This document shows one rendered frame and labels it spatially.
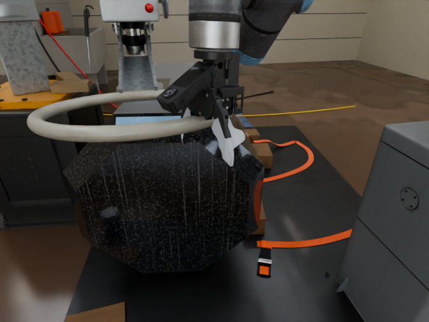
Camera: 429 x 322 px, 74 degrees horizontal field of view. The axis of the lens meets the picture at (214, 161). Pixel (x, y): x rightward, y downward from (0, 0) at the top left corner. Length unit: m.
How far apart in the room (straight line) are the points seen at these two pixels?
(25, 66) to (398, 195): 1.88
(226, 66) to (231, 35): 0.07
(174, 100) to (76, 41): 3.76
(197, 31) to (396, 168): 0.89
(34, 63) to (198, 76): 1.51
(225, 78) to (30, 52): 1.51
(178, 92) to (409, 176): 0.87
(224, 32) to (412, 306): 1.12
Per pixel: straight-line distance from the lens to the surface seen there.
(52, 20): 4.60
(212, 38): 0.51
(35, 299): 1.74
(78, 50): 4.23
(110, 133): 0.53
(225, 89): 0.53
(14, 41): 1.93
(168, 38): 6.38
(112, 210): 1.30
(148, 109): 1.18
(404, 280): 1.30
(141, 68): 1.20
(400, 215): 1.22
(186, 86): 0.50
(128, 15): 1.28
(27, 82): 1.96
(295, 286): 1.59
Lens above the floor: 1.24
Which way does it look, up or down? 29 degrees down
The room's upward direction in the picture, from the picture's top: straight up
